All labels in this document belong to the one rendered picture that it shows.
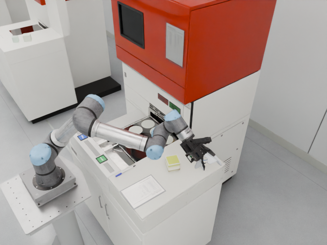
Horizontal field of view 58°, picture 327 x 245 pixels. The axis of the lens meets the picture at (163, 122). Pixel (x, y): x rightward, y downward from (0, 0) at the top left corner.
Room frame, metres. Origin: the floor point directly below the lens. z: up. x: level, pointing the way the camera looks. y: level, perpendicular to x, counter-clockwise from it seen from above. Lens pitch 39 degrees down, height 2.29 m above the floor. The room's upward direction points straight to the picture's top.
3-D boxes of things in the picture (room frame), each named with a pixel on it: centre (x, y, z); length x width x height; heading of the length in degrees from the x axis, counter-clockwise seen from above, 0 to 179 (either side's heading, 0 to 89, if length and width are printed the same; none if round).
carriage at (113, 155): (1.37, 0.33, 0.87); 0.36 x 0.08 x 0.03; 38
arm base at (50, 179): (1.19, 0.69, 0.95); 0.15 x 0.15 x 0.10
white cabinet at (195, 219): (1.43, 0.16, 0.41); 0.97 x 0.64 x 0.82; 38
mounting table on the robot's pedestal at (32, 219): (1.17, 0.71, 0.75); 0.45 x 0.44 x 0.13; 131
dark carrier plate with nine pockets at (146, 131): (1.55, 0.13, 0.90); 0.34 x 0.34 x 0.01; 38
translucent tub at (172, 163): (1.21, -0.06, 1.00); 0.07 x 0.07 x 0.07; 15
